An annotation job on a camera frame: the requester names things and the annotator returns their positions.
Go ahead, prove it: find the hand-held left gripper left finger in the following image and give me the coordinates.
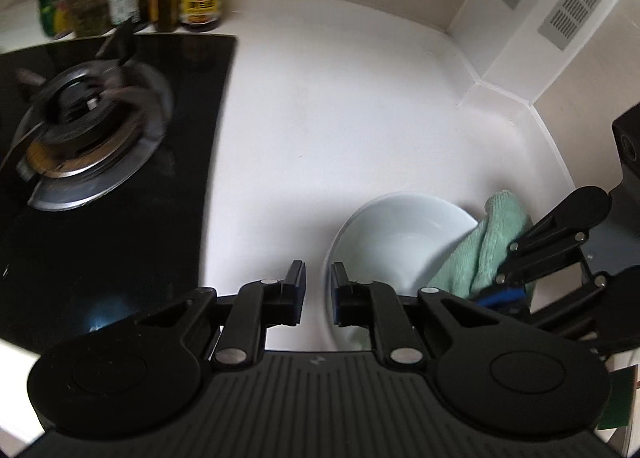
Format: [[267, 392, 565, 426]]
[[136, 260, 307, 372]]

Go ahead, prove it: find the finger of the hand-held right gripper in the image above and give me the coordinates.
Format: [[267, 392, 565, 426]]
[[475, 270, 621, 340], [495, 186, 613, 287]]

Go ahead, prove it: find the dark lid green jar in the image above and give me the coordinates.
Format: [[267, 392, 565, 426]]
[[32, 0, 72, 40]]

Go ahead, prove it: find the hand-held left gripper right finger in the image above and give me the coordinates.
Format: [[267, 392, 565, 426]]
[[330, 261, 502, 369]]

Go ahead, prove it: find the green microfibre cloth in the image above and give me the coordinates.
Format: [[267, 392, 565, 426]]
[[427, 189, 538, 302]]

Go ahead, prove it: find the black glass gas hob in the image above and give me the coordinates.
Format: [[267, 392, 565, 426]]
[[0, 33, 239, 357]]

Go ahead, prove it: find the gas burner with pan support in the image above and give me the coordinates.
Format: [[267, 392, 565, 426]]
[[0, 18, 176, 212]]

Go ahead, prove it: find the white ceramic bowl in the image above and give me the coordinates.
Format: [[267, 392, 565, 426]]
[[322, 191, 481, 352]]

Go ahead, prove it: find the red lid spice jar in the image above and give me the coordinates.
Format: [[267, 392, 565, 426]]
[[60, 0, 114, 38]]

